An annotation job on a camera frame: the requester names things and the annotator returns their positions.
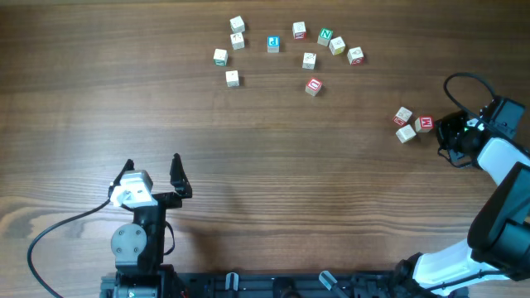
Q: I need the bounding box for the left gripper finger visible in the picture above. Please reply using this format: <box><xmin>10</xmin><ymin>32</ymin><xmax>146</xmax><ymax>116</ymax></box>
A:
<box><xmin>170</xmin><ymin>153</ymin><xmax>193</xmax><ymax>198</ymax></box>
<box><xmin>108</xmin><ymin>159</ymin><xmax>134</xmax><ymax>197</ymax></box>

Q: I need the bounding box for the red letter M block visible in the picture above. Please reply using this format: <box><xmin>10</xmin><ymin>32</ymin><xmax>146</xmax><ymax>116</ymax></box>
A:
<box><xmin>414</xmin><ymin>115</ymin><xmax>435</xmax><ymax>132</ymax></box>

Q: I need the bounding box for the wooden block teal side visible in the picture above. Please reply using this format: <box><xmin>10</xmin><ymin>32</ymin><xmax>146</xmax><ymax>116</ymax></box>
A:
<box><xmin>396</xmin><ymin>124</ymin><xmax>417</xmax><ymax>143</ymax></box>

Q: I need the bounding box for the plain wooden block red side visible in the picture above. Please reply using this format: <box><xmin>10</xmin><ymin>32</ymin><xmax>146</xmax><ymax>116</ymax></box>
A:
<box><xmin>393</xmin><ymin>107</ymin><xmax>412</xmax><ymax>127</ymax></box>

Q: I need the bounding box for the red letter A block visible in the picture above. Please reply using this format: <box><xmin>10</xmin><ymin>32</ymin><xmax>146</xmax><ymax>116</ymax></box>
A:
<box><xmin>225</xmin><ymin>70</ymin><xmax>239</xmax><ymax>87</ymax></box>

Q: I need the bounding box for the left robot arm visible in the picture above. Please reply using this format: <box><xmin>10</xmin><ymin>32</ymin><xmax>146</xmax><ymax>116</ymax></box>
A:
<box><xmin>99</xmin><ymin>153</ymin><xmax>192</xmax><ymax>298</ymax></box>

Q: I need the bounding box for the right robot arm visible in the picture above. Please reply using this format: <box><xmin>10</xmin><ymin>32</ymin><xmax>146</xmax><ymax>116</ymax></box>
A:
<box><xmin>388</xmin><ymin>96</ymin><xmax>529</xmax><ymax>297</ymax></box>

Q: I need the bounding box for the wooden block red side right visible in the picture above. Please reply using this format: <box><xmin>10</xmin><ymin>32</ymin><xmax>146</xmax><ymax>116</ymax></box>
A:
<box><xmin>347</xmin><ymin>46</ymin><xmax>365</xmax><ymax>65</ymax></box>

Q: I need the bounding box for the wooden block green side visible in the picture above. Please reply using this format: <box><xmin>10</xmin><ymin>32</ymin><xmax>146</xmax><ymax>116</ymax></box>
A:
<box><xmin>213</xmin><ymin>49</ymin><xmax>228</xmax><ymax>66</ymax></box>

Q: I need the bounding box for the wooden block yellow side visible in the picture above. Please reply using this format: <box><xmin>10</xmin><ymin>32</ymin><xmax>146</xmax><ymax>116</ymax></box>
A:
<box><xmin>329</xmin><ymin>36</ymin><xmax>345</xmax><ymax>55</ymax></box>

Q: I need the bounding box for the wooden block with tree picture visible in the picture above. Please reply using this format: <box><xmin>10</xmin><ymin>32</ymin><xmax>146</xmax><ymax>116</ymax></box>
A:
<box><xmin>230</xmin><ymin>32</ymin><xmax>245</xmax><ymax>50</ymax></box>

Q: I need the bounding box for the red letter U block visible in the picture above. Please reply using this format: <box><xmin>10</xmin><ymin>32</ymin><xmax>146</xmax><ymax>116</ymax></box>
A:
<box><xmin>306</xmin><ymin>78</ymin><xmax>323</xmax><ymax>96</ymax></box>

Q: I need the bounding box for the plain wooden block top left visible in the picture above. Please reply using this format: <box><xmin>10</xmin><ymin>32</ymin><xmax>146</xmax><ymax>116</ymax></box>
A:
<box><xmin>229</xmin><ymin>16</ymin><xmax>245</xmax><ymax>33</ymax></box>

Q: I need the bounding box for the green letter N block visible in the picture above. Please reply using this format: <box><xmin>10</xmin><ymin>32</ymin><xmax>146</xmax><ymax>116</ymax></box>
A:
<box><xmin>317</xmin><ymin>27</ymin><xmax>333</xmax><ymax>46</ymax></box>

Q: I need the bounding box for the wooden block with picture centre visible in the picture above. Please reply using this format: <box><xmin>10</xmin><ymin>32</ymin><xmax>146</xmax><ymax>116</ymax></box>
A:
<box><xmin>302</xmin><ymin>53</ymin><xmax>316</xmax><ymax>70</ymax></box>

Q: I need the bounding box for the blue letter P block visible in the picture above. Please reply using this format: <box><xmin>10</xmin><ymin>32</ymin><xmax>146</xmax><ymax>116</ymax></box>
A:
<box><xmin>267</xmin><ymin>36</ymin><xmax>280</xmax><ymax>53</ymax></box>

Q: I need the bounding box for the wooden block red side top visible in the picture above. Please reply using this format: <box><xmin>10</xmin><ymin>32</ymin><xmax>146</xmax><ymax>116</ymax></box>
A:
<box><xmin>292</xmin><ymin>22</ymin><xmax>307</xmax><ymax>40</ymax></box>

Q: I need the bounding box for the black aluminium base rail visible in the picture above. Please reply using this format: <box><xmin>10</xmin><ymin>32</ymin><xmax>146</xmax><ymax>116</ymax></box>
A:
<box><xmin>99</xmin><ymin>269</ymin><xmax>470</xmax><ymax>298</ymax></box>

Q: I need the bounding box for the left black camera cable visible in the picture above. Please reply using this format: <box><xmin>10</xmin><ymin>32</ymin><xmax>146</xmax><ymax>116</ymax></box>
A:
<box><xmin>26</xmin><ymin>197</ymin><xmax>113</xmax><ymax>298</ymax></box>

